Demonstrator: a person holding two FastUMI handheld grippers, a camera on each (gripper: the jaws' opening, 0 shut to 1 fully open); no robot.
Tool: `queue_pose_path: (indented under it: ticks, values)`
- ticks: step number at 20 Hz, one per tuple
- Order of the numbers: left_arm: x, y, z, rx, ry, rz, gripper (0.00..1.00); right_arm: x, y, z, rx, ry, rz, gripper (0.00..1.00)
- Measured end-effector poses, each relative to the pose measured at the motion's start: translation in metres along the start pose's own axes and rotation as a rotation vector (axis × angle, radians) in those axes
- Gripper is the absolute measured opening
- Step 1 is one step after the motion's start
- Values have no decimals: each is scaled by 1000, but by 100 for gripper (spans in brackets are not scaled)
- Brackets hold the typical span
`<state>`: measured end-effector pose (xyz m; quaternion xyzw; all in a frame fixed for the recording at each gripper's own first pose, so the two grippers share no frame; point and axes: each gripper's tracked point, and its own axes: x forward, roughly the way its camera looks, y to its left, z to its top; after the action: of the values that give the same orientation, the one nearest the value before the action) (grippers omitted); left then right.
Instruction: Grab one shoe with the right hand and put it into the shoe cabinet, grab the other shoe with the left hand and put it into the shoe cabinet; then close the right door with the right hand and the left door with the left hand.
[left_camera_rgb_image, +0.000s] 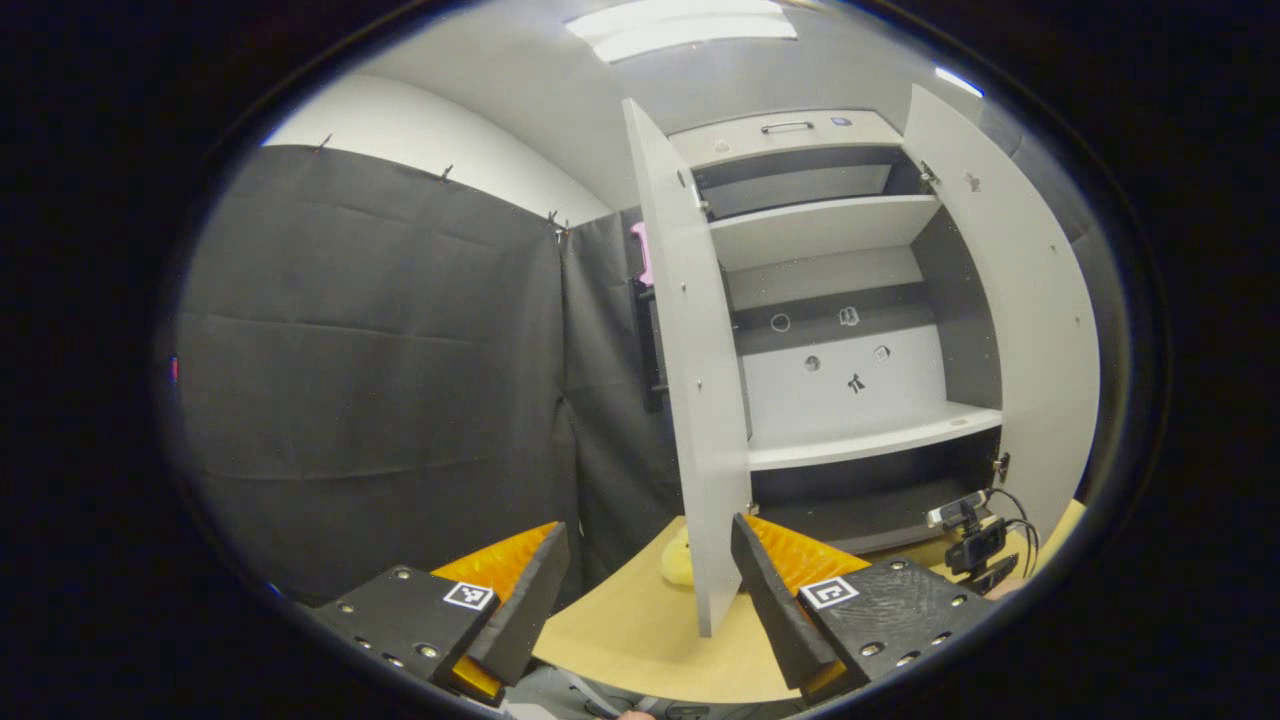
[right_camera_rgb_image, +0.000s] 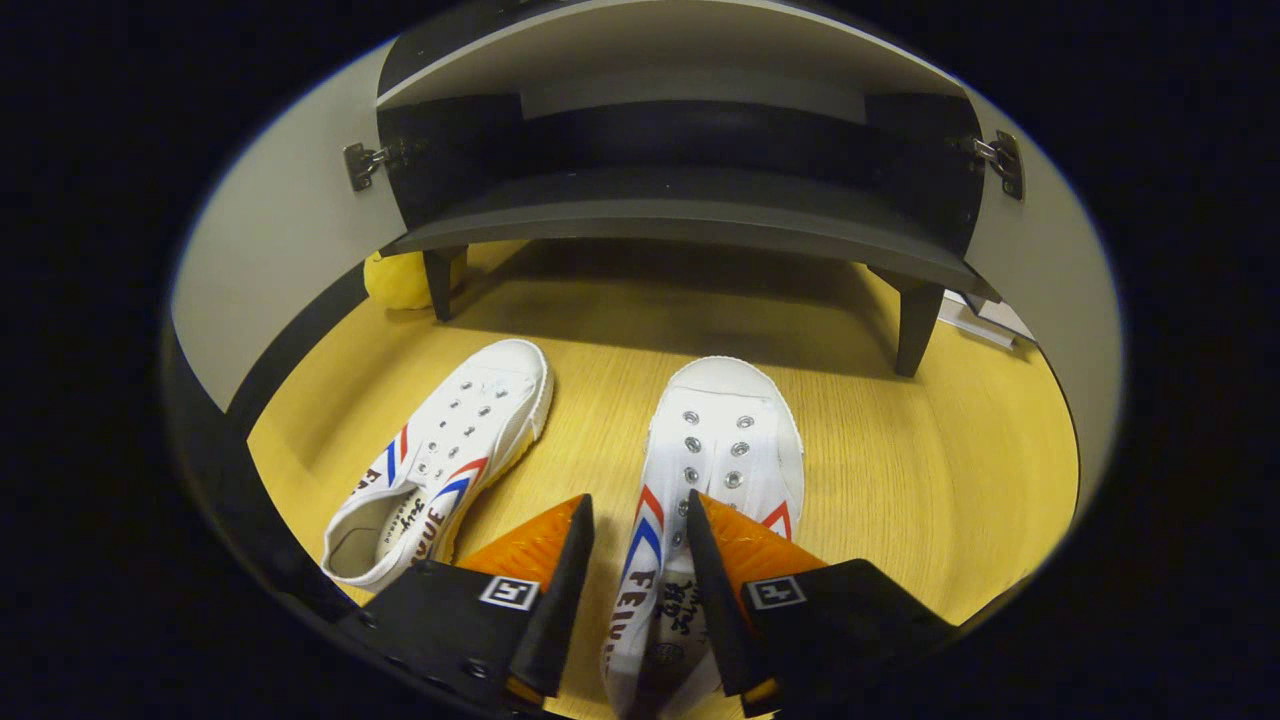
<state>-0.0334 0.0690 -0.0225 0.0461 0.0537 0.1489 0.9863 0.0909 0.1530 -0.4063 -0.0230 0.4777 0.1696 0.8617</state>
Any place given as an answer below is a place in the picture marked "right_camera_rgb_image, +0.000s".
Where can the yellow plush toy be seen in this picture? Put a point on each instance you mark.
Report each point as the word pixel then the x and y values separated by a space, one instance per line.
pixel 400 282

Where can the grey shoe cabinet door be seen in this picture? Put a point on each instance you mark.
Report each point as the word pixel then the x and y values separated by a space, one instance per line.
pixel 1060 300
pixel 290 240

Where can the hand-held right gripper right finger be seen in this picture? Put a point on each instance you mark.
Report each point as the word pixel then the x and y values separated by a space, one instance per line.
pixel 715 610

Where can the grey shoe cabinet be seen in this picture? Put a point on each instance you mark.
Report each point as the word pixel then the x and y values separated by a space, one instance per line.
pixel 680 215

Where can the white striped canvas shoe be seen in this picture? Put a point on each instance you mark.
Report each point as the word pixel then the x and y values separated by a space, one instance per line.
pixel 720 420
pixel 480 400

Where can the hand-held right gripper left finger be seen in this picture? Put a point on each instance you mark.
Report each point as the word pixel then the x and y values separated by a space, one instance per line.
pixel 560 600

